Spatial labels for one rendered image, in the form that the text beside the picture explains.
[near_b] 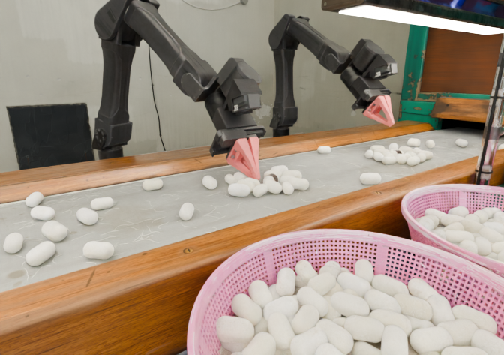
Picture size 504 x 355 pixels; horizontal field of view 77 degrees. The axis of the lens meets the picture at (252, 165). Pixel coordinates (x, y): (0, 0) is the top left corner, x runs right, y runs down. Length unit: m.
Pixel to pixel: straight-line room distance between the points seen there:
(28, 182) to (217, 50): 2.36
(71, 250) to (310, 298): 0.28
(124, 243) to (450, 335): 0.34
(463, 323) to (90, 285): 0.31
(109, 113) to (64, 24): 1.70
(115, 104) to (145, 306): 0.62
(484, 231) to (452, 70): 0.90
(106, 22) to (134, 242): 0.54
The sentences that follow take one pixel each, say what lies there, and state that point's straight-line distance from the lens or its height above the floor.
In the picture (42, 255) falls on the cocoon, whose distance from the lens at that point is 0.41.
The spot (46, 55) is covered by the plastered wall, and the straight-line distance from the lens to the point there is 2.50.
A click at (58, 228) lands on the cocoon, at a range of 0.45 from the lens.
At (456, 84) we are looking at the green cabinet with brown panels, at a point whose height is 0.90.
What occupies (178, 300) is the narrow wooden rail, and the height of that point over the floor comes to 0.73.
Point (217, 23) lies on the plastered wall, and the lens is 2.88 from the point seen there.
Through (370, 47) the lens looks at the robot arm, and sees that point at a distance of 0.93.
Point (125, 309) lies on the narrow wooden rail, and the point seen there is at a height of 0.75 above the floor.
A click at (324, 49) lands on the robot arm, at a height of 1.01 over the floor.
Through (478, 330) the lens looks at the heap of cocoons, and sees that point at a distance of 0.34.
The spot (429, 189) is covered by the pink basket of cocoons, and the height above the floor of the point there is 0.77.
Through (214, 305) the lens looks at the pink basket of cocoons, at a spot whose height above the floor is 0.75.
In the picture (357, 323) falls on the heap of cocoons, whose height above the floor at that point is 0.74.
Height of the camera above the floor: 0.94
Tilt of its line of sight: 16 degrees down
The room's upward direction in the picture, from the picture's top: straight up
